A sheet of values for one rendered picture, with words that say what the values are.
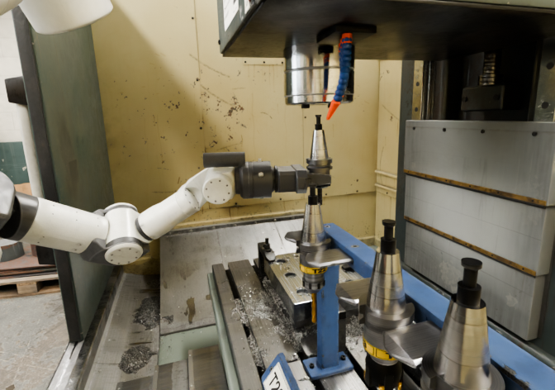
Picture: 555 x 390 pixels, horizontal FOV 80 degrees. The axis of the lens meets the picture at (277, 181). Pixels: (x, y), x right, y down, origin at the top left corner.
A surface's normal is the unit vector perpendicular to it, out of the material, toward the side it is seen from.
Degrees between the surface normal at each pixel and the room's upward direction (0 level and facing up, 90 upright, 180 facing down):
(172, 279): 24
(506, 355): 0
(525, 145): 90
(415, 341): 0
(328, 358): 90
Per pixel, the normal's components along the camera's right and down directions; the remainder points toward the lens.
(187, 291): 0.09, -0.82
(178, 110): 0.29, 0.18
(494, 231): -0.96, 0.07
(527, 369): -0.03, -0.98
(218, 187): 0.11, 0.35
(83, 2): 0.75, 0.36
